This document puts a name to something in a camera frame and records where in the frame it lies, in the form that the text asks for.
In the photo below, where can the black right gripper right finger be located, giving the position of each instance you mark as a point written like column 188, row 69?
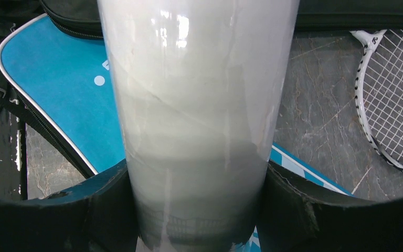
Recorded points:
column 299, row 215

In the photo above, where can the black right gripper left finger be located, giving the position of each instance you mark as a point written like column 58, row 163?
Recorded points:
column 97, row 214

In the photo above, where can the white shuttlecock tube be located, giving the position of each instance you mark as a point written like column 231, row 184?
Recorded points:
column 198, row 86

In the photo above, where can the blue Sport racket cover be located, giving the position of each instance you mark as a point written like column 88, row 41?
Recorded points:
column 65, row 82

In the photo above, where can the white racket behind black cover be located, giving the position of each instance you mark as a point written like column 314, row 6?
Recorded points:
column 379, row 92

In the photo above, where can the black Crossway racket cover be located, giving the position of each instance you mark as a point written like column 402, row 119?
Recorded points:
column 81, row 18

